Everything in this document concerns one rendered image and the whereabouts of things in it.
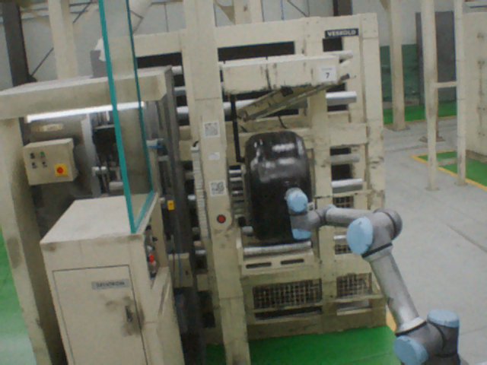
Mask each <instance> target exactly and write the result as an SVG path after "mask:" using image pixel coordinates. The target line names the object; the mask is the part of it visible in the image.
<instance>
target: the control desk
mask: <svg viewBox="0 0 487 365"><path fill-rule="evenodd" d="M40 246H41V249H42V253H43V259H44V263H45V267H46V274H47V277H48V282H49V289H50V290H51V292H52V296H53V303H54V307H55V311H56V317H57V318H58V322H59V328H60V332H61V336H62V340H63V342H64V346H65V352H66V357H67V359H68V363H69V365H185V363H184V358H183V348H182V342H180V332H179V327H178V321H177V311H176V305H174V299H173V289H172V284H171V277H170V267H169V262H168V260H167V250H166V244H165V238H164V228H163V221H162V215H161V204H160V199H159V198H158V193H157V192H156V193H153V195H152V197H151V199H150V202H149V203H148V206H147V209H146V211H145V213H144V216H143V218H142V220H141V223H140V225H139V227H138V230H137V232H136V233H131V229H130V223H129V219H128V214H127V209H126V199H125V196H119V197H111V198H96V199H88V200H80V201H75V202H74V203H73V204H72V205H71V206H70V208H69V209H68V210H67V211H66V212H65V213H64V215H63V216H62V217H61V218H60V219H59V220H58V221H57V223H56V224H55V225H54V226H53V227H52V228H51V229H50V232H48V234H47V235H45V237H44V238H43V239H42V240H41V241H40Z"/></svg>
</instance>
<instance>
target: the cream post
mask: <svg viewBox="0 0 487 365"><path fill-rule="evenodd" d="M183 3H184V11H185V17H186V29H187V32H186V35H187V42H188V48H189V61H190V68H191V75H192V81H193V94H194V100H195V108H196V121H197V127H198V135H199V147H200V154H201V161H202V174H203V182H204V188H205V200H206V208H207V215H208V222H209V228H210V236H211V241H212V255H213V262H214V270H215V282H216V288H217V296H218V302H219V308H220V315H221V327H222V334H223V341H224V352H225V359H226V365H250V355H249V348H248V340H247V327H246V320H245V312H244V298H243V290H242V282H241V275H240V265H239V264H238V258H237V244H236V230H235V222H234V208H233V199H232V192H231V178H230V169H229V161H228V146H227V139H226V131H225V123H224V108H223V101H222V92H221V79H220V71H219V64H218V50H217V42H216V35H215V21H214V13H213V6H212V0H183ZM215 121H218V127H219V135H220V137H212V138H204V134H203V127H202V123H203V122H215ZM213 153H219V158H218V159H211V160H210V159H209V154H213ZM219 180H225V186H226V194H227V195H216V196H211V189H210V182H211V181H219ZM219 216H224V222H219V221H218V217H219Z"/></svg>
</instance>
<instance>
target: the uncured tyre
mask: <svg viewBox="0 0 487 365"><path fill-rule="evenodd" d="M244 157H245V167H246V175H247V191H248V199H249V207H250V214H251V221H252V228H253V234H254V236H255V238H256V239H257V240H259V241H260V242H261V243H264V244H273V243H287V242H295V241H302V240H297V239H295V238H294V237H293V233H292V229H291V220H289V217H288V205H287V201H285V200H284V199H282V195H284V190H283V183H282V182H287V181H289V182H297V181H298V180H299V181H300V187H301V191H302V192H303V194H305V196H306V198H307V203H309V202H313V201H314V194H313V185H312V178H311V171H310V167H309V162H308V157H307V152H306V148H305V144H304V140H303V138H302V137H301V136H300V135H298V134H297V133H294V132H290V130H285V131H277V132H269V133H264V132H261V134H255V135H252V136H251V137H249V138H248V140H247V141H246V142H245V149H244Z"/></svg>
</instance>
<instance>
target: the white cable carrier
mask: <svg viewBox="0 0 487 365"><path fill-rule="evenodd" d="M197 150H200V148H199V146H198V145H196V146H195V147H194V148H193V147H191V151H197ZM191 154H192V160H193V172H194V173H195V180H196V192H197V193H196V194H197V199H198V207H199V219H200V226H201V231H202V236H210V233H209V229H208V224H207V217H206V211H205V199H204V195H205V192H204V191H203V184H202V171H201V165H200V158H199V152H198V153H191Z"/></svg>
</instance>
